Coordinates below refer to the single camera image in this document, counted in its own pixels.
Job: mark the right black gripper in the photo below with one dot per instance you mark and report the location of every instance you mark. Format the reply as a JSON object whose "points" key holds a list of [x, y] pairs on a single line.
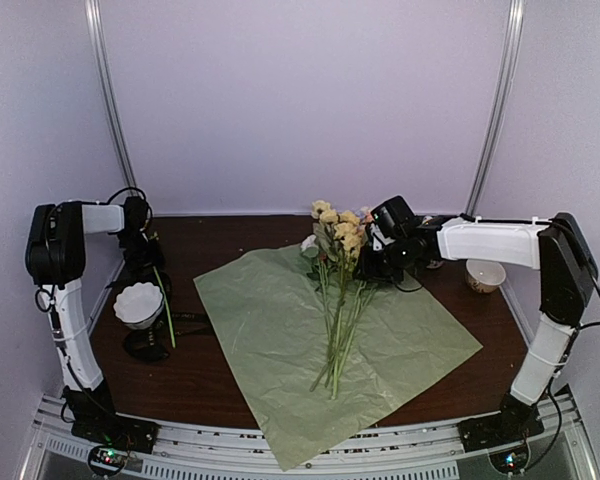
{"points": [[368, 270]]}

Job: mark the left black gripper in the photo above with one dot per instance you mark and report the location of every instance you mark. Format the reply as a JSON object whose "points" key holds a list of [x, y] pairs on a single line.
{"points": [[156, 257]]}

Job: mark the bright yellow fake flower stem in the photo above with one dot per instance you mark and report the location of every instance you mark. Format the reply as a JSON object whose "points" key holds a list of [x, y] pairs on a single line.
{"points": [[167, 308]]}

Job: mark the pale yellow fake flower stem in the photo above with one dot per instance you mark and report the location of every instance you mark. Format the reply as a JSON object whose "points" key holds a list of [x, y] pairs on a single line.
{"points": [[340, 237]]}

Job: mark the black ribbon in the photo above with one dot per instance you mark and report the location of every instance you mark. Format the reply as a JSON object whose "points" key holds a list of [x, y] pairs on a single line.
{"points": [[146, 345]]}

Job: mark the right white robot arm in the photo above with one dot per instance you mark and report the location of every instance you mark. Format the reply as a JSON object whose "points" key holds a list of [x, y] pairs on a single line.
{"points": [[558, 251]]}

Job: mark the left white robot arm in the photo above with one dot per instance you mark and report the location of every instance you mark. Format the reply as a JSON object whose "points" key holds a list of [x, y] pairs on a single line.
{"points": [[55, 258]]}

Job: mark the patterned mug with yellow inside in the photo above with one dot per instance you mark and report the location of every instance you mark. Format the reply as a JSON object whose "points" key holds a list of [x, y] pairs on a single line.
{"points": [[434, 264]]}

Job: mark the white scalloped bowl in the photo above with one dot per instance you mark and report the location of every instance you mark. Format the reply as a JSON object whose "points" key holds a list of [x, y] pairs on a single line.
{"points": [[138, 305]]}

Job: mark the small white patterned bowl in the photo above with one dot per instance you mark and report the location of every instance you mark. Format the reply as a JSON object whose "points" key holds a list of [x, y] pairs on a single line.
{"points": [[484, 277]]}

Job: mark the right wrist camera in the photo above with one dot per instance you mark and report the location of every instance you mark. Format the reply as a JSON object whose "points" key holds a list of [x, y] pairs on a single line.
{"points": [[376, 238]]}

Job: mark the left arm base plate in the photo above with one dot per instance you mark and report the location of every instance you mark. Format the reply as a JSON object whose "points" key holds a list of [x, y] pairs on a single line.
{"points": [[124, 433]]}

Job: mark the front aluminium rail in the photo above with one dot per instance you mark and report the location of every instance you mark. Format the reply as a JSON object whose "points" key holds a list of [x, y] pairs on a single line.
{"points": [[556, 446]]}

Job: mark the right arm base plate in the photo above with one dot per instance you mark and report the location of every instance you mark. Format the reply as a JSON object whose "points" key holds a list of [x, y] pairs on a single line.
{"points": [[492, 431]]}

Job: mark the right aluminium frame post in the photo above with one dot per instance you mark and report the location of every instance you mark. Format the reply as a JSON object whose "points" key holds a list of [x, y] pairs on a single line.
{"points": [[505, 79]]}

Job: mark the aluminium frame post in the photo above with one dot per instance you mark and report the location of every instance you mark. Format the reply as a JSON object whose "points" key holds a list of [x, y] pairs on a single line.
{"points": [[98, 42], [505, 79]]}

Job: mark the left aluminium frame post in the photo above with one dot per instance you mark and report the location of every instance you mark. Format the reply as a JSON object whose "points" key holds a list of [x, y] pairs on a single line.
{"points": [[98, 42]]}

